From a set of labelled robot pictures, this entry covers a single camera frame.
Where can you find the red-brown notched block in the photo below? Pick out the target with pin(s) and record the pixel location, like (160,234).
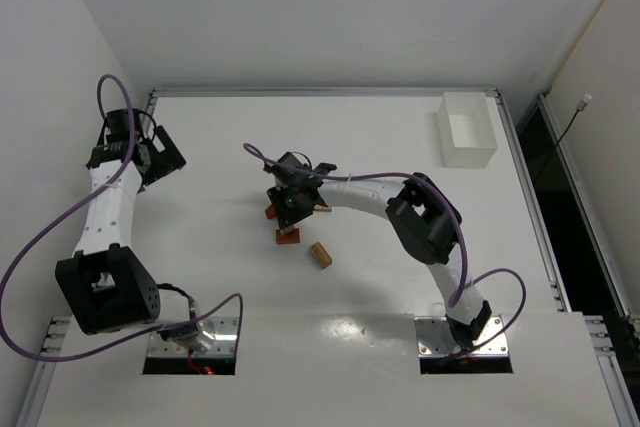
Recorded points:
(293,238)

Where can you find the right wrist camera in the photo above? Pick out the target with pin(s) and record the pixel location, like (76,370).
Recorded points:
(289,169)

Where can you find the dark striped wood block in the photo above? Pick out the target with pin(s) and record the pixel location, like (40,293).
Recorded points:
(320,255)

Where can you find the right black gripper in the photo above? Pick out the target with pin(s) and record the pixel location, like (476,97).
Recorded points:
(288,214)

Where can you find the black hanging cable white plug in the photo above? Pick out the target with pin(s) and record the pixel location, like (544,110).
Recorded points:
(579,108)

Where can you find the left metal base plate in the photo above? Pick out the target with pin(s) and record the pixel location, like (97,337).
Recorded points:
(212,338)

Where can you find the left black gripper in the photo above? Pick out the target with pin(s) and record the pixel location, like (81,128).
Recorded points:
(163,155)

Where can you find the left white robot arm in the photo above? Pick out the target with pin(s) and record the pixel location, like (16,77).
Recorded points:
(106,286)

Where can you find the white plastic box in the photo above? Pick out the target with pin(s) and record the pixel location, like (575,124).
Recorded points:
(467,137)

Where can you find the metal base plate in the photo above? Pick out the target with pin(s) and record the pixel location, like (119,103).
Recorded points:
(212,338)
(435,340)

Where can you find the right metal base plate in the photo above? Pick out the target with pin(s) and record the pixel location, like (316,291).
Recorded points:
(435,340)

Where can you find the red-brown wedge block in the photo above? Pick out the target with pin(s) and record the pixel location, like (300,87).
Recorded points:
(270,212)

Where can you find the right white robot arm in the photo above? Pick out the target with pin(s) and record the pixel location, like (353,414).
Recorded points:
(424,220)

